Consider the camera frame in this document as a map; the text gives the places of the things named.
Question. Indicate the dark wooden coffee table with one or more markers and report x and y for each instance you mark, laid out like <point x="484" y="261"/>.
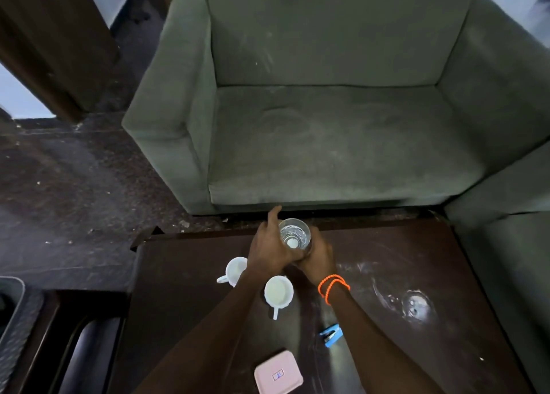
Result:
<point x="172" y="286"/>

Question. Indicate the dark wooden stool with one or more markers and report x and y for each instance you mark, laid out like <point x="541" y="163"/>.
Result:
<point x="86" y="346"/>

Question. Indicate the person's left forearm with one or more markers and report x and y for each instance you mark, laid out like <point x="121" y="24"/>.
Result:
<point x="215" y="342"/>

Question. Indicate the person's right hand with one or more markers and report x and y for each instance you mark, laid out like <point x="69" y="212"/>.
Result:
<point x="320" y="260"/>

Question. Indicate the pink rectangular box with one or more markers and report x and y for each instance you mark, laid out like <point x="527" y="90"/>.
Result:
<point x="278" y="374"/>

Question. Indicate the grey plastic tray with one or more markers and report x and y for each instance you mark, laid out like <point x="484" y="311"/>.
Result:
<point x="17" y="320"/>

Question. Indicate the blue clip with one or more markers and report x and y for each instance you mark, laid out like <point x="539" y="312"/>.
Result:
<point x="331" y="335"/>

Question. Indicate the person's left hand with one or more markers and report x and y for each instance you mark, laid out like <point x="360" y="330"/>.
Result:
<point x="266" y="252"/>

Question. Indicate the person's right forearm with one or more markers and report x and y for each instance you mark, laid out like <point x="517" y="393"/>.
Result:
<point x="374" y="355"/>

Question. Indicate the clear drinking glass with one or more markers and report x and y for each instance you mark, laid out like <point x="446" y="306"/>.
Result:
<point x="294" y="235"/>

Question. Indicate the dark brown wooden door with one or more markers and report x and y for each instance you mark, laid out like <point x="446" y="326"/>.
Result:
<point x="56" y="41"/>

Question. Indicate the white ceramic cup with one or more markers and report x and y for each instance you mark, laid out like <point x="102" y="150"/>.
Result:
<point x="235" y="271"/>
<point x="278" y="292"/>

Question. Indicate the green fabric sofa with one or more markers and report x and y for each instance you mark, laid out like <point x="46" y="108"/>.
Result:
<point x="507" y="256"/>

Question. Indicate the green fabric armchair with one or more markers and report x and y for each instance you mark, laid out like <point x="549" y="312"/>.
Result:
<point x="335" y="140"/>

